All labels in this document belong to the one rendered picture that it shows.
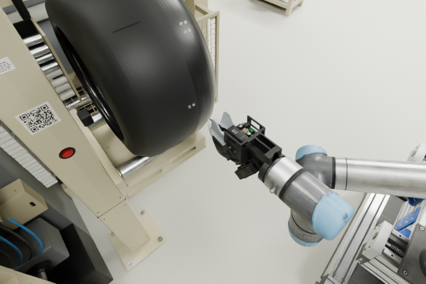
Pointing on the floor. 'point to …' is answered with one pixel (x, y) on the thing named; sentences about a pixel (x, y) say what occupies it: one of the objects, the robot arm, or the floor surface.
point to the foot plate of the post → (131, 259)
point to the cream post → (61, 140)
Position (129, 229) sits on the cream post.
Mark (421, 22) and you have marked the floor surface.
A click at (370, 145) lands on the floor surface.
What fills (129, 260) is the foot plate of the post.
